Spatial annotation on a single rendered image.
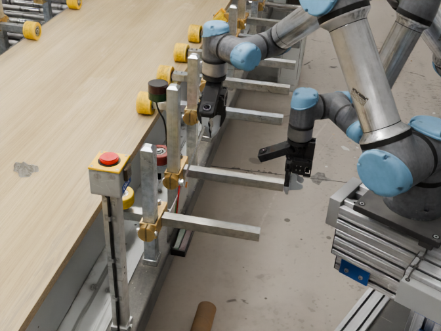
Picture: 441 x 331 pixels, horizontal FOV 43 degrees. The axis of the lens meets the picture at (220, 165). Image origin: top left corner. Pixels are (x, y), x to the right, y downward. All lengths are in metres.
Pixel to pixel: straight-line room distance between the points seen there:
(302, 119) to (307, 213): 1.51
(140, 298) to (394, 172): 0.79
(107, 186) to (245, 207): 1.95
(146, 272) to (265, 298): 1.01
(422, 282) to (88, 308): 0.92
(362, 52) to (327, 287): 1.63
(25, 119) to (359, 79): 1.25
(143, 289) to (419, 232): 0.76
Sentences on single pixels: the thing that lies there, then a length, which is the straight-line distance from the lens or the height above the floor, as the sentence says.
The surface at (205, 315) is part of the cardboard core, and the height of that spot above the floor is 0.08.
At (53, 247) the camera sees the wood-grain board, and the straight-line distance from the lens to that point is 1.50.
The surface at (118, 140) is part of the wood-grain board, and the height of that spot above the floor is 0.90.
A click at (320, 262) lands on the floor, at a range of 2.83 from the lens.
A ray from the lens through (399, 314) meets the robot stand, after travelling 2.39.
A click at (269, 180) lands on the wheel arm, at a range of 1.80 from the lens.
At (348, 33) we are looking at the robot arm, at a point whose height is 1.47.
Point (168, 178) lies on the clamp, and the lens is 1.78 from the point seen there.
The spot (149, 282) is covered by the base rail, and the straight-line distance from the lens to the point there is 1.66.
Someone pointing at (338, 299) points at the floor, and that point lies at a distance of 2.67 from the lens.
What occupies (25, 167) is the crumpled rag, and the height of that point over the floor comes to 0.91.
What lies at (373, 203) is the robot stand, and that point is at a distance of 1.46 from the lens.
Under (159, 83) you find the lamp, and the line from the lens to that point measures 1.67.
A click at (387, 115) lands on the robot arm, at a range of 1.26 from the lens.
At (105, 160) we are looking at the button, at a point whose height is 1.23.
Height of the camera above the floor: 1.87
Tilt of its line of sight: 33 degrees down
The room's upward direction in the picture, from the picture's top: 3 degrees clockwise
